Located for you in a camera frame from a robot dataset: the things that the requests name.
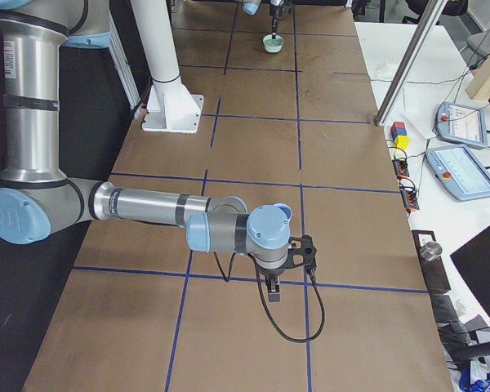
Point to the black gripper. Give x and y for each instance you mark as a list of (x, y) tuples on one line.
[(274, 13), (271, 273)]

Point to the light green bowl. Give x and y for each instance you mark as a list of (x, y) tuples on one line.
[(273, 43)]

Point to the blue-grey plastic cup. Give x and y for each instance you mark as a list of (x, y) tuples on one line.
[(286, 210)]

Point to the red block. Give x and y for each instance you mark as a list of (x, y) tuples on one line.
[(399, 126)]

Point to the steel cup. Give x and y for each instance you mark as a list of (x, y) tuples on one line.
[(430, 251)]

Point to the black power strip near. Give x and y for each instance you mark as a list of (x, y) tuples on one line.
[(409, 197)]

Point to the black power strip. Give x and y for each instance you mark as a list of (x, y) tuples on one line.
[(400, 166), (409, 197)]

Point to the black box under cup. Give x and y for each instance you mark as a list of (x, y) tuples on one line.
[(434, 273)]

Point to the blue block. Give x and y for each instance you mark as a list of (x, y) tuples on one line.
[(398, 132)]

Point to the black power strip far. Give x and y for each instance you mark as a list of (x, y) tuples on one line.
[(400, 166)]

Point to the yellow block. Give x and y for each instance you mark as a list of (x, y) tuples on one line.
[(401, 141)]

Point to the near teach pendant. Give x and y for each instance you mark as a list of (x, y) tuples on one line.
[(460, 172)]

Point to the teach pendant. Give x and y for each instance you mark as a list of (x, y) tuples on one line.
[(461, 124), (460, 172)]

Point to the far teach pendant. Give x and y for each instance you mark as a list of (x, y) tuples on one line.
[(461, 124)]

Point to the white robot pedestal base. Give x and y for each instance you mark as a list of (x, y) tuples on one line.
[(171, 107)]

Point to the aluminium frame post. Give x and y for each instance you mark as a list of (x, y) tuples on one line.
[(433, 11)]

